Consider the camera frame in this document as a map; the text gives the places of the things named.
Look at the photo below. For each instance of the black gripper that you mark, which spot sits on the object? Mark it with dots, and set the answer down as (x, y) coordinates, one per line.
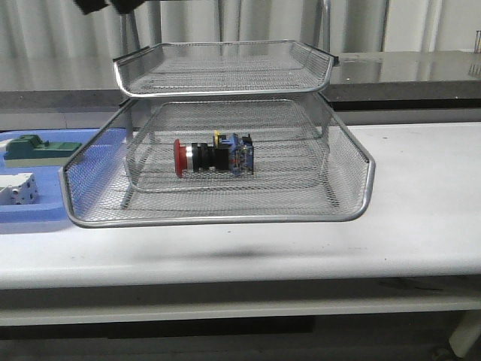
(121, 6)

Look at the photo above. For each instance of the red emergency stop button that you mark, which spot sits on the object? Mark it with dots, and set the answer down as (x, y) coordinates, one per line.
(232, 153)

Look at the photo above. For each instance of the green terminal block module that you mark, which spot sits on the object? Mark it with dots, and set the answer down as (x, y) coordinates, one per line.
(32, 151)

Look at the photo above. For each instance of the blue plastic tray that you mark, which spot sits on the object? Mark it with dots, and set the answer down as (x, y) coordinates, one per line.
(48, 204)

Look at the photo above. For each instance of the white circuit breaker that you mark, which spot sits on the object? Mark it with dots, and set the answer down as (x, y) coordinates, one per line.
(18, 189)

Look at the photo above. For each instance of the grey stone counter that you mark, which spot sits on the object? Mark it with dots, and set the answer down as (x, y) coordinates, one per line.
(365, 89)

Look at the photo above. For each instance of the white table leg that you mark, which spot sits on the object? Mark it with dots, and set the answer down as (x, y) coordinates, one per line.
(466, 333)

